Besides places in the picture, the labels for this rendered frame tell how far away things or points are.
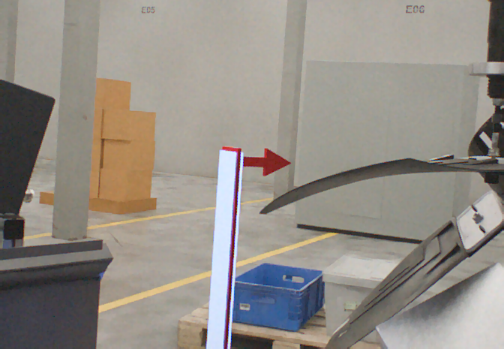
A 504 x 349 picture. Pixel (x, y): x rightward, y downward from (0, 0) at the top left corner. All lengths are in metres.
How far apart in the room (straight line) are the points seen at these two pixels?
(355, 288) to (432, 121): 4.52
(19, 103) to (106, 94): 8.00
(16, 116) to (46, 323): 0.74
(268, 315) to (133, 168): 5.32
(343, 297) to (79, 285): 3.40
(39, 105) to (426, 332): 0.65
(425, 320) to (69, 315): 0.47
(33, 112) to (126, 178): 7.77
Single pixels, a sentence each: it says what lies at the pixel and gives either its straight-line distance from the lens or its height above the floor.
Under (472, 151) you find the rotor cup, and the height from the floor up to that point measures 1.20.
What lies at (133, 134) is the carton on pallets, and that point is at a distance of 8.95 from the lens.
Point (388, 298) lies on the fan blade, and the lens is 0.96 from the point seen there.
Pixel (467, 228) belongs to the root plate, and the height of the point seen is 1.10.
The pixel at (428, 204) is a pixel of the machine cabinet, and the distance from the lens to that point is 8.12.
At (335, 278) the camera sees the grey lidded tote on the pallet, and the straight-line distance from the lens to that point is 3.77.
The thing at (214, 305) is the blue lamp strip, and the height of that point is 1.06.
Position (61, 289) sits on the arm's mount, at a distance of 0.42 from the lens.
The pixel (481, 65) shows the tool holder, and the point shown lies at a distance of 0.83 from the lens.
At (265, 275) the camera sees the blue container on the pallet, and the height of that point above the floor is 0.29.
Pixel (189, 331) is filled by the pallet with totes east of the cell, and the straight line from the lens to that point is 3.97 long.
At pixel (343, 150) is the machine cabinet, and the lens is 8.35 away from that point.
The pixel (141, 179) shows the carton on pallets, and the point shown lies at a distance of 9.17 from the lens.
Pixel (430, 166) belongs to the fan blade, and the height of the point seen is 1.19.
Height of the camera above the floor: 1.22
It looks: 3 degrees down
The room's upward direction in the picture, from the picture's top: 4 degrees clockwise
